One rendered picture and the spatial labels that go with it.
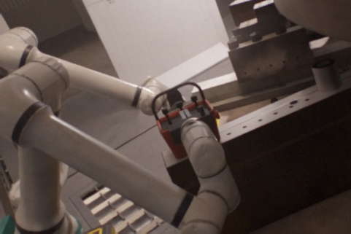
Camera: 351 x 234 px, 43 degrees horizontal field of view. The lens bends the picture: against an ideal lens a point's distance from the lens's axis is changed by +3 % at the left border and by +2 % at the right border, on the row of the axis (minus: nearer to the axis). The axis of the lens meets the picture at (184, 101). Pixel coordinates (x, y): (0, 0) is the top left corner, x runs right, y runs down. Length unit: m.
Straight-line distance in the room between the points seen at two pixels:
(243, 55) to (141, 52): 2.15
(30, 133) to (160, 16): 3.63
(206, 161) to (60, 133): 0.36
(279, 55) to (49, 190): 1.55
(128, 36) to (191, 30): 0.73
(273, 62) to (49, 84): 1.59
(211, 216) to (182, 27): 3.81
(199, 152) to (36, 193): 0.59
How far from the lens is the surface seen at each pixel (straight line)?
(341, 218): 1.65
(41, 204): 1.48
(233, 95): 2.73
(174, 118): 1.56
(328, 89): 1.62
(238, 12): 3.81
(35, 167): 1.38
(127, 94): 1.68
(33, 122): 1.10
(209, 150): 1.07
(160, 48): 4.63
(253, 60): 2.55
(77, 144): 1.08
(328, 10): 1.53
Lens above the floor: 1.35
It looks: 19 degrees down
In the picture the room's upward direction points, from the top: 23 degrees counter-clockwise
